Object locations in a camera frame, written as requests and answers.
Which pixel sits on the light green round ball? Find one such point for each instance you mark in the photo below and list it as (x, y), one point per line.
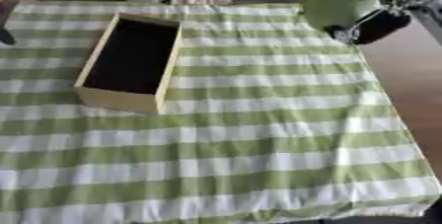
(339, 7)

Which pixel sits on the tan cardboard box black inside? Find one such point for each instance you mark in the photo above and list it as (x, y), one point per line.
(131, 57)

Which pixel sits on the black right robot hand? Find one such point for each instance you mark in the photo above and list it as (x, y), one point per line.
(382, 25)

